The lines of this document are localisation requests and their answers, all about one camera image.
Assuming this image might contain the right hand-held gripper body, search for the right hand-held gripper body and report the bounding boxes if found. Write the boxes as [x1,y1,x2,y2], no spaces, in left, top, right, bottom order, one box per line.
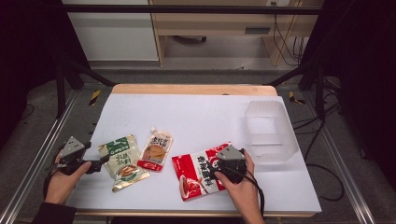
[214,145,248,185]

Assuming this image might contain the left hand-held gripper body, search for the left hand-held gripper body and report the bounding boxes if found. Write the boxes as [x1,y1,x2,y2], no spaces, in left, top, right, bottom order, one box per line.
[55,135,104,175]

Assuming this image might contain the red and white seasoning packet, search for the red and white seasoning packet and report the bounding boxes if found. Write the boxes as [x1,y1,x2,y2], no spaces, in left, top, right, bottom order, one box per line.
[171,141,233,203]

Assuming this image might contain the green and white food packet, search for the green and white food packet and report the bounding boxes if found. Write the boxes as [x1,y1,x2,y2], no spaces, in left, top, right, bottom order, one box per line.
[97,133,151,193]

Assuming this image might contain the clear plastic container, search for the clear plastic container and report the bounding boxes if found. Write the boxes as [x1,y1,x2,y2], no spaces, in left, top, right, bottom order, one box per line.
[243,100,300,166]

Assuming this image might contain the spout pouch with red base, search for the spout pouch with red base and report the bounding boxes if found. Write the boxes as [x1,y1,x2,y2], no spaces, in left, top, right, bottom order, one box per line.
[136,126,174,173]

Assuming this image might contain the person's right hand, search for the person's right hand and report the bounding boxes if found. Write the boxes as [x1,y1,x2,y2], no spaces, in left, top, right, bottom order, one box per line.
[214,148,262,207]

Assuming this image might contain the person's left hand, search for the person's left hand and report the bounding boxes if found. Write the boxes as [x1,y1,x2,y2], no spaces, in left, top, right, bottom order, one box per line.
[44,153,93,205]

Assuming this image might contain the yellow and black tape strip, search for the yellow and black tape strip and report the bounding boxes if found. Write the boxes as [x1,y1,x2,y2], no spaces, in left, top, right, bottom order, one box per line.
[88,89,102,106]
[288,91,306,105]

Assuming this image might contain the white table sheet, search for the white table sheet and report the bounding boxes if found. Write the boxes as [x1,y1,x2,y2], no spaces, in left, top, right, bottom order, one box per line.
[66,92,322,215]

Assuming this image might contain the black metal stand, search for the black metal stand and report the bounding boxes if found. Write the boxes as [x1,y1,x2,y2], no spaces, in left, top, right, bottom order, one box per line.
[55,59,117,119]
[266,60,327,122]

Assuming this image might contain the wooden table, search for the wooden table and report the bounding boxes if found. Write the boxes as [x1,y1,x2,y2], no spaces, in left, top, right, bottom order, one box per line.
[74,83,317,218]

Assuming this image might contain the white cabinet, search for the white cabinet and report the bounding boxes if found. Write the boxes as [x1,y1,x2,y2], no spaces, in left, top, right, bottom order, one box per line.
[61,0,160,63]

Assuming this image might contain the light wooden desk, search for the light wooden desk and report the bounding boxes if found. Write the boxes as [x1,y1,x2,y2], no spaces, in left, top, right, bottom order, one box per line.
[148,0,325,67]

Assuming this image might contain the aluminium rail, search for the aluminium rail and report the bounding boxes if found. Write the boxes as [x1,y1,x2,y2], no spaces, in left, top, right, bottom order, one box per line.
[0,89,80,224]
[303,91,377,224]

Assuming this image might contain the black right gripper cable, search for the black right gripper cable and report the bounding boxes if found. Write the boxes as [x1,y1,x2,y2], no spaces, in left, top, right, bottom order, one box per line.
[218,164,266,218]

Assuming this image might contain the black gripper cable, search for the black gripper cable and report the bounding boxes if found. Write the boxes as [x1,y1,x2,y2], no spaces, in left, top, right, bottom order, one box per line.
[42,148,64,200]
[218,164,266,218]

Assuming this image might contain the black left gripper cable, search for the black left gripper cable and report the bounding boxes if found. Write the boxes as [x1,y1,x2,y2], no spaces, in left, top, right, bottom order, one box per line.
[42,148,64,200]

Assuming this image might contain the black floor cables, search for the black floor cables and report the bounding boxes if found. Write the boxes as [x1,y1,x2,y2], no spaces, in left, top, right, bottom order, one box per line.
[291,77,347,203]

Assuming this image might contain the black hanging cables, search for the black hanging cables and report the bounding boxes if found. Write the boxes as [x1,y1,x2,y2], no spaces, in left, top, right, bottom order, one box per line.
[270,1,307,67]

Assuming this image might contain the black horizontal frame bar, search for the black horizontal frame bar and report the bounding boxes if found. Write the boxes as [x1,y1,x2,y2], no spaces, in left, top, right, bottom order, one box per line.
[62,4,323,16]

